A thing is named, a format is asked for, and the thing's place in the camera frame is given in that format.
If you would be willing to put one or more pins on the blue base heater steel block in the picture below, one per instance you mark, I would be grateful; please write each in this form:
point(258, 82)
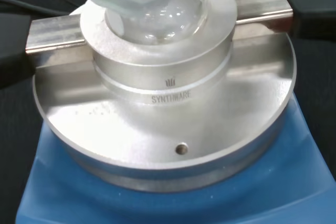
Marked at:
point(168, 119)

